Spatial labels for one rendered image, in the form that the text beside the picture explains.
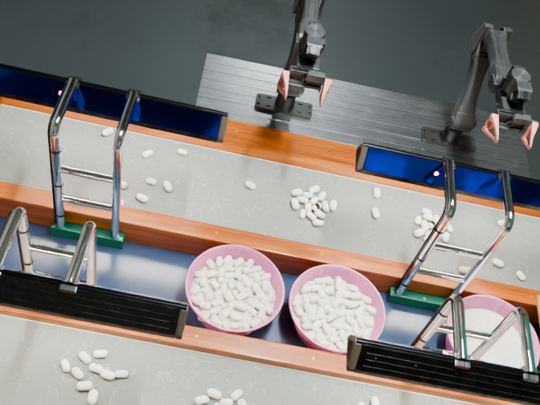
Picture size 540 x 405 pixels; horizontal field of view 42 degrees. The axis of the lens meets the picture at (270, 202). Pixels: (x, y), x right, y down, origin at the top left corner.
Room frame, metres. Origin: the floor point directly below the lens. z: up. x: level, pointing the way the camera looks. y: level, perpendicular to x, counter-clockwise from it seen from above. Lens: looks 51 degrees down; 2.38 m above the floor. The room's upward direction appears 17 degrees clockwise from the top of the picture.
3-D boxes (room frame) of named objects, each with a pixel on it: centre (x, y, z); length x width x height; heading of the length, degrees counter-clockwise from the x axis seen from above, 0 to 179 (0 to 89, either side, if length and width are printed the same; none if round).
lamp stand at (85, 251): (0.74, 0.42, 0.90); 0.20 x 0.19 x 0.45; 97
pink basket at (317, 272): (1.03, -0.26, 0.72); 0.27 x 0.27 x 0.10
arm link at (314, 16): (1.80, 0.05, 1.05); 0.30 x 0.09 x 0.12; 8
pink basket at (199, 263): (1.00, 0.02, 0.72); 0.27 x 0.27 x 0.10
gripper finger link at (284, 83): (1.47, 0.04, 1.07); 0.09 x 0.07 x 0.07; 8
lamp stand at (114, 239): (1.14, 0.47, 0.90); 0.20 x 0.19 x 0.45; 97
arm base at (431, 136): (1.90, -0.54, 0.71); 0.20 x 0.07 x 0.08; 98
